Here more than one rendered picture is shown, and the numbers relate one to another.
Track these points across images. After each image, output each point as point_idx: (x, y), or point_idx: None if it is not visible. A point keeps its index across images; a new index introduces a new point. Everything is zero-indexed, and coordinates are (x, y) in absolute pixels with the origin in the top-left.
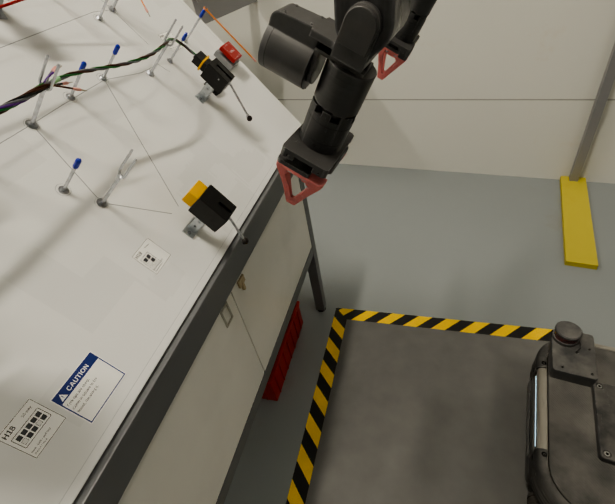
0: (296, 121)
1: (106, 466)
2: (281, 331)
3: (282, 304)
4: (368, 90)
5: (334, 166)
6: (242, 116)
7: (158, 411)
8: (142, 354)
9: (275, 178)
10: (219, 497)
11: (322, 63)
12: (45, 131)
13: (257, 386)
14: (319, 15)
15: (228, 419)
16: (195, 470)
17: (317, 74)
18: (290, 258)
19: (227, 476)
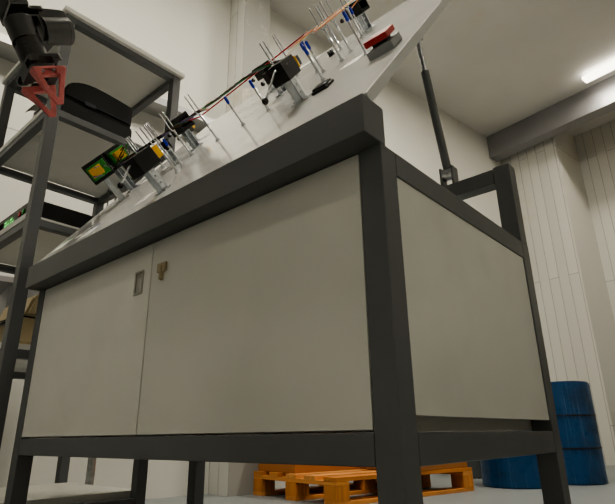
0: (364, 89)
1: (56, 253)
2: (181, 439)
3: (203, 398)
4: (5, 28)
5: (21, 77)
6: (304, 107)
7: (70, 259)
8: (94, 231)
9: (225, 164)
10: (61, 438)
11: (40, 27)
12: (215, 142)
13: (122, 428)
14: (44, 8)
15: (95, 386)
16: (71, 368)
17: (41, 34)
18: (259, 346)
19: (69, 438)
